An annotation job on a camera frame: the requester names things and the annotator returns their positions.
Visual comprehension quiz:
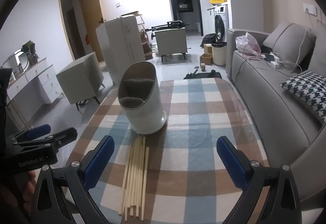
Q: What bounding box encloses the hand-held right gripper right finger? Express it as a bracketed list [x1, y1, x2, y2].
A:
[216, 135, 302, 224]

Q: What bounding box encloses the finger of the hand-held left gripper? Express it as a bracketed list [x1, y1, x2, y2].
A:
[6, 124, 52, 144]
[15, 127, 78, 156]

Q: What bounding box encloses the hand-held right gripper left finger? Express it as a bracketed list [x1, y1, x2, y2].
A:
[31, 135, 116, 224]

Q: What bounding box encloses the bundle of wooden chopsticks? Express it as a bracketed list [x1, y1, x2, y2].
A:
[118, 136, 150, 222]

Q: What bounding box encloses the white utensil holder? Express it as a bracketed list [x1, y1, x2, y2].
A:
[118, 61, 167, 135]

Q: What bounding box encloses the person's left hand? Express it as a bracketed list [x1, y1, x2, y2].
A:
[15, 170, 37, 206]

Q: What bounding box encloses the plaid tablecloth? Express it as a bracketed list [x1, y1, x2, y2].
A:
[61, 78, 270, 224]

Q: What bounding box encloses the white desk with drawers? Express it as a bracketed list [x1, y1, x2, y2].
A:
[0, 57, 64, 113]

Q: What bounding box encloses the beige cube side chair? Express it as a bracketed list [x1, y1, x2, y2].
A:
[56, 52, 105, 111]

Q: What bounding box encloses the grey sofa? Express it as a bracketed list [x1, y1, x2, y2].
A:
[225, 22, 326, 204]

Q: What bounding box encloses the dark green object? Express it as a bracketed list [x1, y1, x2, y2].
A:
[22, 40, 39, 65]

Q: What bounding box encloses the houndstooth pillow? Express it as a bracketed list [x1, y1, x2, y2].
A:
[280, 71, 326, 123]

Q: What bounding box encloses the white power strip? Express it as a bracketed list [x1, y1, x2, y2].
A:
[265, 54, 281, 69]

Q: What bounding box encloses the beige trash can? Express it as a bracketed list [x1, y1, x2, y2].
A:
[211, 41, 227, 66]

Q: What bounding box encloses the wooden door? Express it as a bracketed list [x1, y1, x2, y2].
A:
[81, 0, 105, 62]

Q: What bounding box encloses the pink white plastic bag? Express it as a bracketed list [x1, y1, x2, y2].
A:
[235, 32, 261, 55]

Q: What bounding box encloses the black trash bag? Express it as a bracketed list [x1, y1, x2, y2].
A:
[199, 33, 216, 49]

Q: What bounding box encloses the grey sofa cushion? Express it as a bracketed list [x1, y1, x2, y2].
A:
[262, 23, 316, 70]
[301, 28, 326, 74]

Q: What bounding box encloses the beige armchair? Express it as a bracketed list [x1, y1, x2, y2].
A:
[155, 28, 188, 62]

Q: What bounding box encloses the white washing machine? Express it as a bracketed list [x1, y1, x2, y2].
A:
[213, 5, 228, 44]

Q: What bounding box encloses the black tripod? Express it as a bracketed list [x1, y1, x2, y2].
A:
[146, 20, 190, 41]

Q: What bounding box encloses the white cable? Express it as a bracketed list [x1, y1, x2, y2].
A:
[238, 52, 303, 74]

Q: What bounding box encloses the white wall socket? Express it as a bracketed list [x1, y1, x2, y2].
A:
[303, 3, 317, 14]

